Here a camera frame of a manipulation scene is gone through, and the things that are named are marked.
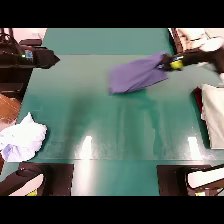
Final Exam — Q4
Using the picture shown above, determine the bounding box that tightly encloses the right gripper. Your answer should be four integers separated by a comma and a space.
160, 53, 185, 72

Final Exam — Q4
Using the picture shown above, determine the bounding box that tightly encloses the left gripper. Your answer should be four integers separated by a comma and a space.
33, 48, 61, 70

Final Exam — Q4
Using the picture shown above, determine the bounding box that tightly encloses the purple shirt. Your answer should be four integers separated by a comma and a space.
107, 51, 170, 95

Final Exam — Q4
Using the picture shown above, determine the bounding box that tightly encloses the red garment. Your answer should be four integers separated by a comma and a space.
193, 86, 205, 115

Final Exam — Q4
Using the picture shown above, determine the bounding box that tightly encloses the cream garment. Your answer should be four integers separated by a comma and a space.
200, 83, 224, 150

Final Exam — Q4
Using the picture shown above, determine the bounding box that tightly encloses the white garment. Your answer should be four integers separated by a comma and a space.
0, 112, 49, 164

